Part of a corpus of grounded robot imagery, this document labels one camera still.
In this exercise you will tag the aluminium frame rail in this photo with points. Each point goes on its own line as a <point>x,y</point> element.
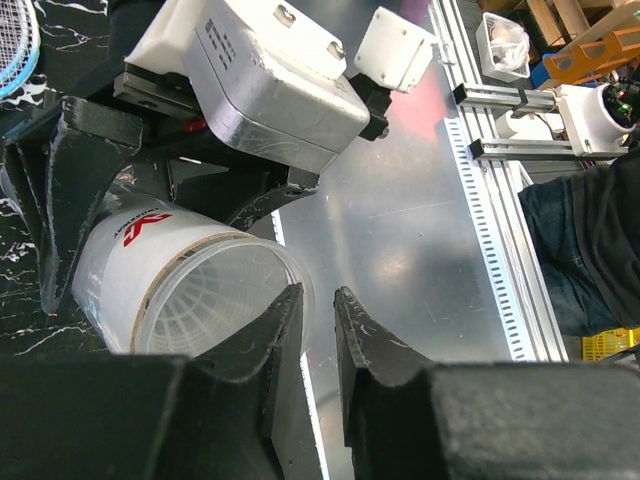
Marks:
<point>519,289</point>

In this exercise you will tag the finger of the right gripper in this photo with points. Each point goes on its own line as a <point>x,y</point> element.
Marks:
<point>65,159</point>

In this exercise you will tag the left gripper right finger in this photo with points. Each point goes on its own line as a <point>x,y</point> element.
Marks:
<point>408,417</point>

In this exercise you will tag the white shuttlecock tube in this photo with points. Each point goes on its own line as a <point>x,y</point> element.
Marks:
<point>156,278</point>

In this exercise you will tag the seated person dark clothes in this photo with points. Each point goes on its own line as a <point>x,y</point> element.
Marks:
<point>585,231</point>

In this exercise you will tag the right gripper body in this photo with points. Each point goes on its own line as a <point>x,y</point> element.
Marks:
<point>181,161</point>

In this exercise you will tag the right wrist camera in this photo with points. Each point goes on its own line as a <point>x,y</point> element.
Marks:
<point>266,78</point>

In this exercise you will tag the blue badminton racket lower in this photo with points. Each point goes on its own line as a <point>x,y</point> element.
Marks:
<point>20,44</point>

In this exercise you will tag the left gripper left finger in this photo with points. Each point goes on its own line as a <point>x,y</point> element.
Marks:
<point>235,412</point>

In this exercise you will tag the white clutter box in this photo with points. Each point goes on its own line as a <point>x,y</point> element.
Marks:
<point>503,48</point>

